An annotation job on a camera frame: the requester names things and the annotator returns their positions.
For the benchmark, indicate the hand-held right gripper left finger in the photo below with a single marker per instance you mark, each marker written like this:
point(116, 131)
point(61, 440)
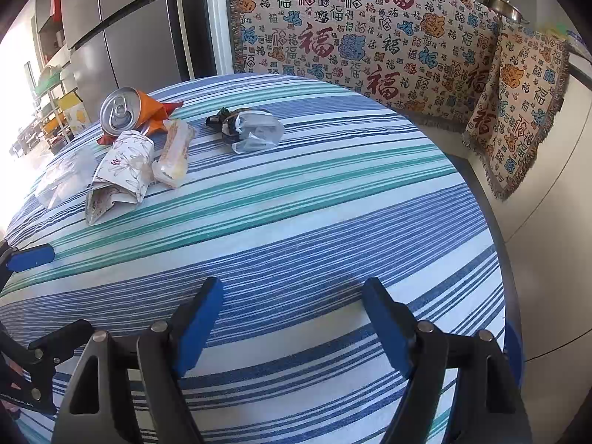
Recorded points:
point(196, 333)

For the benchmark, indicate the large printed blanket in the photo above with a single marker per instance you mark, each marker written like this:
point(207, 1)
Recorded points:
point(347, 32)

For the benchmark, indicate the floral paper cup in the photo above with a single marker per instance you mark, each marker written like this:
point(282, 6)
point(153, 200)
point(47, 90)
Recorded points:
point(122, 171)

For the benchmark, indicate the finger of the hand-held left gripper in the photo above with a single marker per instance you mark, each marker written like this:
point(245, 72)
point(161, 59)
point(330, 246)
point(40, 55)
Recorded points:
point(64, 340)
point(30, 258)

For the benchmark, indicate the steel pot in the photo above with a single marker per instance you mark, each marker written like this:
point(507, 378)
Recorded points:
point(504, 7)

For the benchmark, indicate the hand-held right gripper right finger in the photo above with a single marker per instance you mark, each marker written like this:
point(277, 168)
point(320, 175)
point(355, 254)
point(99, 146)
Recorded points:
point(388, 328)

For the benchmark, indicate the dark wrapper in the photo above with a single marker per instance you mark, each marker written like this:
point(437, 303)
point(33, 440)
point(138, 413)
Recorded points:
point(224, 122)

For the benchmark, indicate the flat clear plastic packaging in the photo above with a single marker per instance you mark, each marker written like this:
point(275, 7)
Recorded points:
point(62, 180)

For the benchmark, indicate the clear wrapped snack bar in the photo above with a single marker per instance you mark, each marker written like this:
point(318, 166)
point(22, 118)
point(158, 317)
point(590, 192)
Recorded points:
point(173, 157)

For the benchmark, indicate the white base cabinet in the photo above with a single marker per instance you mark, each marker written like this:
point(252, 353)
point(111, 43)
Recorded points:
point(555, 240)

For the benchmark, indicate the striped blue green tablecloth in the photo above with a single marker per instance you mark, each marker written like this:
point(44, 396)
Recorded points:
point(300, 222)

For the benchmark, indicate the crumpled clear plastic bag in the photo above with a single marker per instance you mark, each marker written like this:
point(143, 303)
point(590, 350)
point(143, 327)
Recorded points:
point(256, 135)

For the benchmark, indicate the small printed blanket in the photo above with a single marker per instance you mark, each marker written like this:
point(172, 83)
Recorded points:
point(518, 111)

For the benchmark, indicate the yellow green cardboard box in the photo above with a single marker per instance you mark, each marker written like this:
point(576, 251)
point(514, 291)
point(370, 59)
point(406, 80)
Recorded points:
point(74, 113)

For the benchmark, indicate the grey refrigerator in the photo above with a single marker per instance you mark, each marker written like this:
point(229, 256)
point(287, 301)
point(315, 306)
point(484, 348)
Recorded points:
point(115, 23)

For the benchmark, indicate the crushed orange drink can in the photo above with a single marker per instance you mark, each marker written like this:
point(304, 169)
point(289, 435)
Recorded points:
point(121, 111)

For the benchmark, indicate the storage rack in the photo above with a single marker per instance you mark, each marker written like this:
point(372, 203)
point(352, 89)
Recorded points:
point(46, 106)

